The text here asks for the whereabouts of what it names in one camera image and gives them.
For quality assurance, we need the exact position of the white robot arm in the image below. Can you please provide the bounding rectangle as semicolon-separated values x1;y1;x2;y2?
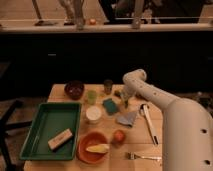
122;69;213;171

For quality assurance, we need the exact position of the metal tin cup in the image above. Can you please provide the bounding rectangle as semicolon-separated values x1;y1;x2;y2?
104;79;113;95

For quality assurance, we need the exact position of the green plastic cup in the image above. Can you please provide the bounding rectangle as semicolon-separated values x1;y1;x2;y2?
87;90;97;105

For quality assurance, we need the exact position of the white paper cup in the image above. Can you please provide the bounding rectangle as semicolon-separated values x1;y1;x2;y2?
86;106;102;124

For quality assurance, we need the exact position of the teal green sponge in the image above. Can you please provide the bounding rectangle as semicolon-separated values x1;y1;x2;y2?
103;98;118;115

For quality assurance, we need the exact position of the grey blue cloth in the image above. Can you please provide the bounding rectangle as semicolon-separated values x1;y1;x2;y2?
116;110;138;127

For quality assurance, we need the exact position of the red tomato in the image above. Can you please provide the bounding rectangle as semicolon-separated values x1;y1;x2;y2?
113;130;126;144

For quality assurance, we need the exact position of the dark red bowl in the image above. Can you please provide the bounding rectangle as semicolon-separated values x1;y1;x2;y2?
64;80;84;100

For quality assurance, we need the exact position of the orange bowl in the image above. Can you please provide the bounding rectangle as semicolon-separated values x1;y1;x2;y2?
77;131;108;164

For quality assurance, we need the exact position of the yellow corn cob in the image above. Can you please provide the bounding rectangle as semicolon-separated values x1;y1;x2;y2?
86;144;109;154

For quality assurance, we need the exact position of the silver fork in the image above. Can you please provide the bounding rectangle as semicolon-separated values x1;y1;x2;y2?
125;152;162;161

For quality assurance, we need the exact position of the green plastic tray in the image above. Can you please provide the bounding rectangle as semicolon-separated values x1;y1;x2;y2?
20;102;81;161

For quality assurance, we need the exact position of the beige rectangular block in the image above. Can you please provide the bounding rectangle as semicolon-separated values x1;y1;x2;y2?
48;129;73;150

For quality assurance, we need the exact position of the black office chair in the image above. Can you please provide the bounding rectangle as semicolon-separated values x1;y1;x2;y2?
0;62;31;171

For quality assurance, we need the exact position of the white handled utensil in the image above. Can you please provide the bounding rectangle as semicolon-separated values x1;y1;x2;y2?
140;104;159;146

